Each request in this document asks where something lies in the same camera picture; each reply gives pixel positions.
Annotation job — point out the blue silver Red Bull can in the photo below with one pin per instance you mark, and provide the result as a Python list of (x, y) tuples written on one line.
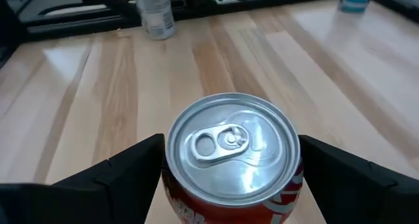
[(357, 1)]

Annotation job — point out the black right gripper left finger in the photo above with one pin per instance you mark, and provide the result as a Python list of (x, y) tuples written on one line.
[(98, 194)]

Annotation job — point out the red Coca-Cola can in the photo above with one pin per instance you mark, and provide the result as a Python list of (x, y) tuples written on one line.
[(232, 152)]

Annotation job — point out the black aluminium table frame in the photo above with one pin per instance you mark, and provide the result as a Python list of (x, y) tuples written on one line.
[(262, 3)]

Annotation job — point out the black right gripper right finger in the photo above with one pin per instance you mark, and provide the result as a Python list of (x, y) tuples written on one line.
[(353, 194)]

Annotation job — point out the white Celsius energy drink can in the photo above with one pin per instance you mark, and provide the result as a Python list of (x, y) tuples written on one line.
[(157, 17)]

